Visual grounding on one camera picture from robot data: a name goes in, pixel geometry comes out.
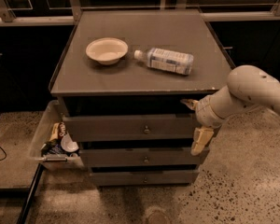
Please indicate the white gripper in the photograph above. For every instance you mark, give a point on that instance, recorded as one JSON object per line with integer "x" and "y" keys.
{"x": 206, "y": 113}

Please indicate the grey top drawer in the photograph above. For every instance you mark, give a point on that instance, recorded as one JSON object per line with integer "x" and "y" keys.
{"x": 131, "y": 127}

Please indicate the grey drawer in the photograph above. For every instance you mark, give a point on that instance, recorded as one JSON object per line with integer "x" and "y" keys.
{"x": 131, "y": 127}
{"x": 144, "y": 178}
{"x": 130, "y": 157}

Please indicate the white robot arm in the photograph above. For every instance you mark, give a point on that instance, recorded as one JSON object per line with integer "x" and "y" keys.
{"x": 246, "y": 88}

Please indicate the grey middle drawer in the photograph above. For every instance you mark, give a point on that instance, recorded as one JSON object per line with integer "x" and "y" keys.
{"x": 130, "y": 157}

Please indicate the grey drawer cabinet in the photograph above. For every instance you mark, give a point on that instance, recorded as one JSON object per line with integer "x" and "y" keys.
{"x": 84, "y": 87}

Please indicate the grey bottom drawer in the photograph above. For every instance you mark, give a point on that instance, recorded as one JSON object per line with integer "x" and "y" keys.
{"x": 144, "y": 178}

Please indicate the clear plastic water bottle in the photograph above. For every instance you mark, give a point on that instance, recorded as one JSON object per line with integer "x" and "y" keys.
{"x": 166, "y": 60}

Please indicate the white bowl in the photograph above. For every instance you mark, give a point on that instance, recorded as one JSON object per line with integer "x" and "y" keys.
{"x": 107, "y": 50}

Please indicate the white cup in bin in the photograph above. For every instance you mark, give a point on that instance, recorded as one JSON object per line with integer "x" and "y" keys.
{"x": 68, "y": 144}

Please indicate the snack bag in bin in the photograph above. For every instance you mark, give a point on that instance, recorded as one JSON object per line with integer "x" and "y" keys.
{"x": 58, "y": 131}

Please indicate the clear plastic storage bin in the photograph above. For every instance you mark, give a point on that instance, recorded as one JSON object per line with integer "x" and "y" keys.
{"x": 51, "y": 115}

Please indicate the dark chip bag in bin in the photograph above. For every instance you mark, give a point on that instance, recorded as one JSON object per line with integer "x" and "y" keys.
{"x": 52, "y": 147}

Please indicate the metal railing frame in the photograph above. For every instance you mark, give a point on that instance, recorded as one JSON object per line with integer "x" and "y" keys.
{"x": 84, "y": 6}

